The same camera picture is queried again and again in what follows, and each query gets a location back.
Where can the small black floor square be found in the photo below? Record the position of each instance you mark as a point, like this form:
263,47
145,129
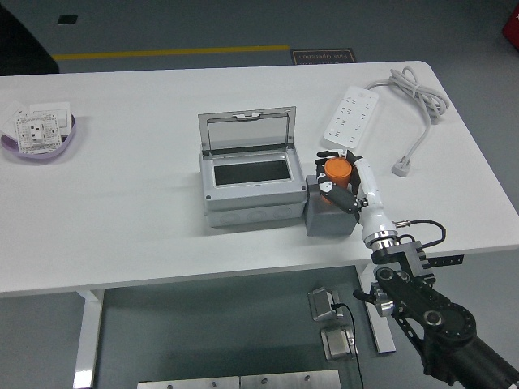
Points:
67,19

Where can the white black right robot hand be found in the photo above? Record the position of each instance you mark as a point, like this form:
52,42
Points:
371,190

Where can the purple shallow bowl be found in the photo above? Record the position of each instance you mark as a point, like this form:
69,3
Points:
65,144

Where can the red object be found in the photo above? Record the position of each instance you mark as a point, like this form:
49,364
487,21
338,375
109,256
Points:
511,26

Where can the metal floor socket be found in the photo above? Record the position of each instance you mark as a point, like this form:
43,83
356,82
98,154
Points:
322,304
336,344

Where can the white socket module with grid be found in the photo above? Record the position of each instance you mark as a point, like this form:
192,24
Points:
38,133

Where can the grey junction box clear lid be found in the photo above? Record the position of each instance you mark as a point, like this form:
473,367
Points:
251,198

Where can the white table leg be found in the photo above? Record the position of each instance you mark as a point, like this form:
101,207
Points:
383,332
88,340

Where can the grey cube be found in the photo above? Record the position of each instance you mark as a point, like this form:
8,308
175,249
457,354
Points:
324,222

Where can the orange cylinder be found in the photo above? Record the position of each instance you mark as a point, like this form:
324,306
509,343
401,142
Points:
338,171

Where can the metal plate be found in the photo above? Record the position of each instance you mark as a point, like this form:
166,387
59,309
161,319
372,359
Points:
290,380
186,383

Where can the white switch plate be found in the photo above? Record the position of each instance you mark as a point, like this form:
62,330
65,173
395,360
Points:
11,115
50,110

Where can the dark floor sign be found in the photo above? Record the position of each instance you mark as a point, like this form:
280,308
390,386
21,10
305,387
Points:
323,56

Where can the white power strip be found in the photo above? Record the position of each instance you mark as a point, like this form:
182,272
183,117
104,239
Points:
352,117

